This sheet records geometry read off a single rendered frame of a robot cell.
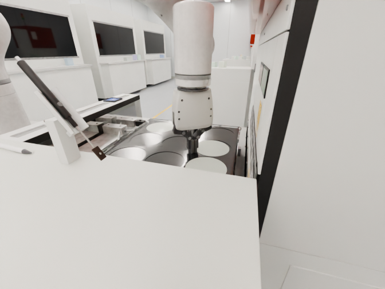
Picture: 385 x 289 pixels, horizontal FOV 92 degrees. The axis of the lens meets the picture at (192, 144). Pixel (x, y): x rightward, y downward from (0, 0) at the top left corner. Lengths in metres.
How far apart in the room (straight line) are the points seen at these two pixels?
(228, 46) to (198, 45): 8.00
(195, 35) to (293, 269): 0.49
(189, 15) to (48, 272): 0.42
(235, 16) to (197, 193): 8.29
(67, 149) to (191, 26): 0.32
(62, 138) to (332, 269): 0.54
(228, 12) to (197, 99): 8.11
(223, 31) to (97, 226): 8.35
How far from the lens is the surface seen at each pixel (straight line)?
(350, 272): 0.49
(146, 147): 0.56
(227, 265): 0.22
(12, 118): 0.93
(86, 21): 5.18
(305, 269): 0.48
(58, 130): 0.39
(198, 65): 0.42
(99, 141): 0.70
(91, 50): 5.17
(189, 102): 0.44
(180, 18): 0.43
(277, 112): 0.27
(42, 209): 0.33
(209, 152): 0.52
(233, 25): 8.45
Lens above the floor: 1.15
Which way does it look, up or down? 27 degrees down
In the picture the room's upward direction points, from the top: straight up
